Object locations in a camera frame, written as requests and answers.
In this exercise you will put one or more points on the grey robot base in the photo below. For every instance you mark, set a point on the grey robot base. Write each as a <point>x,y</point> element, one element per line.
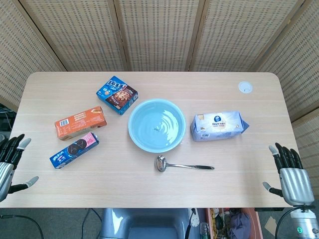
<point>144,224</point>

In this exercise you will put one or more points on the green plastic bottle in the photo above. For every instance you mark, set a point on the green plastic bottle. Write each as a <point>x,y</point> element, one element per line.
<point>205,231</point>

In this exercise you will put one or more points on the pink storage bin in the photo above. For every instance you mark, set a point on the pink storage bin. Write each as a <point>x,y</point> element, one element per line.
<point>233,222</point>

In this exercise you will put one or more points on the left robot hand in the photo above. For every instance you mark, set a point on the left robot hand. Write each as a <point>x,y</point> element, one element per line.
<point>7,159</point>

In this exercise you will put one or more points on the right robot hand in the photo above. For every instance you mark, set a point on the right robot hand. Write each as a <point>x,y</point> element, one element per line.
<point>294,179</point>

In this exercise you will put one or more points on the light blue bowl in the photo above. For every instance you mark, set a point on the light blue bowl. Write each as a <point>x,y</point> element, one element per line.
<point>157,125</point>

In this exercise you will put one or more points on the woven folding screen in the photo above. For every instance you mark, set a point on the woven folding screen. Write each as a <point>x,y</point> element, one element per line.
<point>159,35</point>

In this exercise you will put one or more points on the metal ladle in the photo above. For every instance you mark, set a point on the metal ladle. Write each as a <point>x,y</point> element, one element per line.
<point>174,165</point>

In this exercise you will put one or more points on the blue chocolate chip cookie box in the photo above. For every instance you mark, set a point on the blue chocolate chip cookie box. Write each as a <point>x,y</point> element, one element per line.
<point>117,94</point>

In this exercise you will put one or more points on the blue pink sandwich cookie box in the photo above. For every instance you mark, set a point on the blue pink sandwich cookie box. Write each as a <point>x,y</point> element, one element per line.
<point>74,150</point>

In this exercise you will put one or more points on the pale blue tissue pack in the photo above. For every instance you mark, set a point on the pale blue tissue pack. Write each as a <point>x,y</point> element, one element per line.
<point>219,125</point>

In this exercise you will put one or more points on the white power strip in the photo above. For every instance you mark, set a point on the white power strip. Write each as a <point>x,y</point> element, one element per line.
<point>195,218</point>

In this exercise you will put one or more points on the orange cracker box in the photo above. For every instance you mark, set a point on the orange cracker box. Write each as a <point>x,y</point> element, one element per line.
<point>81,123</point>

